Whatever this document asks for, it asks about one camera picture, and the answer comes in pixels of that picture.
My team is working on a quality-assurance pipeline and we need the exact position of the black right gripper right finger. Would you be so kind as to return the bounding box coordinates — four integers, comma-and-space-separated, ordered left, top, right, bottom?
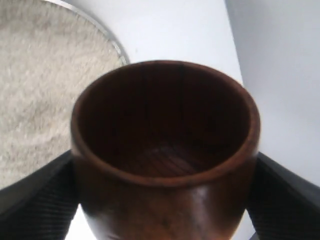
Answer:
246, 153, 320, 240

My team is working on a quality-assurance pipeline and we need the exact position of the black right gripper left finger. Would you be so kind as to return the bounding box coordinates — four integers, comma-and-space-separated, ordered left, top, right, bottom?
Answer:
0, 151, 79, 240

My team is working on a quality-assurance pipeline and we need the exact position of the brown wooden cup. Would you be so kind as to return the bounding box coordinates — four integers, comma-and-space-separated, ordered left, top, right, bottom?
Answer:
70, 60, 261, 240

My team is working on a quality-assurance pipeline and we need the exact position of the rice heap in tray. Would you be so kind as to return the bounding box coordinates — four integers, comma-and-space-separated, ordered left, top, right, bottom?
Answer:
0, 0, 122, 188

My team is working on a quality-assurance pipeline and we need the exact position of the round steel tray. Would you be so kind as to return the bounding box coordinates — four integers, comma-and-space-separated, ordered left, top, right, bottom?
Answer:
41, 0, 130, 66

